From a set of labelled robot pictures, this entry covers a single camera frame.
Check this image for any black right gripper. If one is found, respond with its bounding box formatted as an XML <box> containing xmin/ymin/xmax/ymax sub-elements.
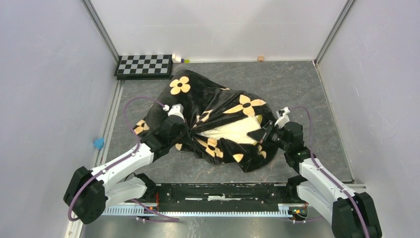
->
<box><xmin>249</xmin><ymin>120</ymin><xmax>290</xmax><ymax>152</ymax></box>

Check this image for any white yellow pillow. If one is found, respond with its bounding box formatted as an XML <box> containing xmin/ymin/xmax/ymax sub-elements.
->
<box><xmin>199</xmin><ymin>115</ymin><xmax>263</xmax><ymax>145</ymax></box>

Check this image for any black floral pillowcase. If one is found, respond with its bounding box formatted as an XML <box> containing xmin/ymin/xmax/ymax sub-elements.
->
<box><xmin>133</xmin><ymin>69</ymin><xmax>278</xmax><ymax>173</ymax></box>

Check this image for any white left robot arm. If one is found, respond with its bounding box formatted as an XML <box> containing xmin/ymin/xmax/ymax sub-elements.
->
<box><xmin>63</xmin><ymin>114</ymin><xmax>187</xmax><ymax>224</ymax></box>

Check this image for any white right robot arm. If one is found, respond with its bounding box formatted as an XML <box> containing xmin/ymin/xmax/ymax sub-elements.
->
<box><xmin>247</xmin><ymin>121</ymin><xmax>383</xmax><ymax>238</ymax></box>

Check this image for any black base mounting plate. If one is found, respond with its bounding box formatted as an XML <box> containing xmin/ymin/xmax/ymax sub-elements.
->
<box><xmin>139</xmin><ymin>182</ymin><xmax>304</xmax><ymax>212</ymax></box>

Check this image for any black grey checkerboard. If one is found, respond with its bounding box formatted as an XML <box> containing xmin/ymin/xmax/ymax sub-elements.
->
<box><xmin>114</xmin><ymin>54</ymin><xmax>173</xmax><ymax>80</ymax></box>

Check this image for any small white block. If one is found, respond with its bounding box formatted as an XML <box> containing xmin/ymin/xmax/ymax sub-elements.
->
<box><xmin>171</xmin><ymin>54</ymin><xmax>184</xmax><ymax>63</ymax></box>

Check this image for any blue small object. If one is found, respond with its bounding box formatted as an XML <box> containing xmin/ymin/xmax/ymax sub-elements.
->
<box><xmin>93</xmin><ymin>137</ymin><xmax>105</xmax><ymax>150</ymax></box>

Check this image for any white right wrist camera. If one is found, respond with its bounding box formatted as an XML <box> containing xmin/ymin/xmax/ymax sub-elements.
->
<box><xmin>275</xmin><ymin>107</ymin><xmax>290</xmax><ymax>129</ymax></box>

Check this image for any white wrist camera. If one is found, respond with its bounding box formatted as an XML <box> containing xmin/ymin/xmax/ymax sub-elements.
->
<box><xmin>275</xmin><ymin>107</ymin><xmax>290</xmax><ymax>129</ymax></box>
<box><xmin>162</xmin><ymin>104</ymin><xmax>185</xmax><ymax>121</ymax></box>

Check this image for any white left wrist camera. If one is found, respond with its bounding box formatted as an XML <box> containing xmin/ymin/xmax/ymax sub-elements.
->
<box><xmin>162</xmin><ymin>104</ymin><xmax>185</xmax><ymax>121</ymax></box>

